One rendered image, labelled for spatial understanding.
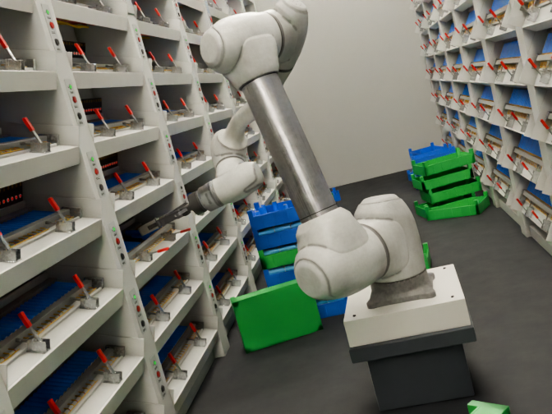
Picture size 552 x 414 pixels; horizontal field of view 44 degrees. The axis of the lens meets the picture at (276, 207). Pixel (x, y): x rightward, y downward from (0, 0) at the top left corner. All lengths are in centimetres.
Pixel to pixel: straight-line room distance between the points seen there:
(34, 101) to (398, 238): 99
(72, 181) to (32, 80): 29
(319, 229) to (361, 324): 29
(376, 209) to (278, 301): 86
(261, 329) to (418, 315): 91
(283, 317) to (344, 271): 95
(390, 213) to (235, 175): 59
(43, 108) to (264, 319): 116
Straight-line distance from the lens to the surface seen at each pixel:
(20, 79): 167
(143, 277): 202
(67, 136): 184
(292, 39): 185
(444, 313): 180
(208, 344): 246
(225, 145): 226
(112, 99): 253
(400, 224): 181
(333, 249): 166
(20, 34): 188
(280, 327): 258
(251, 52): 173
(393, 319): 180
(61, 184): 186
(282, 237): 266
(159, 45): 321
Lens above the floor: 86
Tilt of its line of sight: 9 degrees down
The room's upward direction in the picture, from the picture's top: 15 degrees counter-clockwise
